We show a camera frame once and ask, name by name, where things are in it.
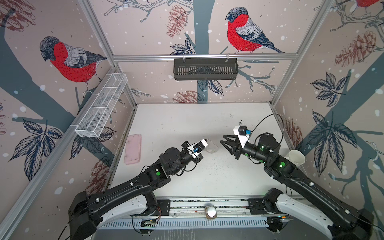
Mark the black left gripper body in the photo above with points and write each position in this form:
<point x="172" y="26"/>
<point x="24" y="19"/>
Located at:
<point x="197" y="160"/>

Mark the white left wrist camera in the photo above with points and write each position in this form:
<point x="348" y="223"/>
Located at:
<point x="198" y="147"/>

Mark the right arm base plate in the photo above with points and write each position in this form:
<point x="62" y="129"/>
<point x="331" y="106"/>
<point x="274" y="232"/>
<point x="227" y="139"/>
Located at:
<point x="260" y="206"/>

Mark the silver push button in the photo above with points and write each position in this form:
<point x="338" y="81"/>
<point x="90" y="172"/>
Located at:
<point x="210" y="212"/>

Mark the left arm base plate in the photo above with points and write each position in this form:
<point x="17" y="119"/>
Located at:
<point x="157" y="208"/>

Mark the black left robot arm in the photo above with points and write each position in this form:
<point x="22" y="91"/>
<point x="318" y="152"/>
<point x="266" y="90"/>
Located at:
<point x="132" y="198"/>

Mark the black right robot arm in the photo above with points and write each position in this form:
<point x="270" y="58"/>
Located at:
<point x="329" y="215"/>

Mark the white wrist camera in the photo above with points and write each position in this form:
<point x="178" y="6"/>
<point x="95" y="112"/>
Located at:
<point x="243" y="134"/>
<point x="198" y="147"/>

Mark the white mug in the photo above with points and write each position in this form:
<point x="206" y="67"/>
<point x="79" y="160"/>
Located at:
<point x="296" y="157"/>

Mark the white wire mesh basket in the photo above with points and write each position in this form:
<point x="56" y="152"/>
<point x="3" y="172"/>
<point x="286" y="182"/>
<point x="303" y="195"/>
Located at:
<point x="99" y="112"/>

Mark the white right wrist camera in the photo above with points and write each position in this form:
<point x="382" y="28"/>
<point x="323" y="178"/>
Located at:
<point x="243" y="134"/>

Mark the black hanging basket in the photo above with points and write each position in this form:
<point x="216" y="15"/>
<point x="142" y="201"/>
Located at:
<point x="205" y="69"/>

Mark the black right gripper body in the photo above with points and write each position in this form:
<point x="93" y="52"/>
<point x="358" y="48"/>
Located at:
<point x="241" y="147"/>

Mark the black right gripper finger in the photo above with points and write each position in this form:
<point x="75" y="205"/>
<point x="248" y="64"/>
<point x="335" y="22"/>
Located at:
<point x="232" y="148"/>
<point x="230" y="140"/>

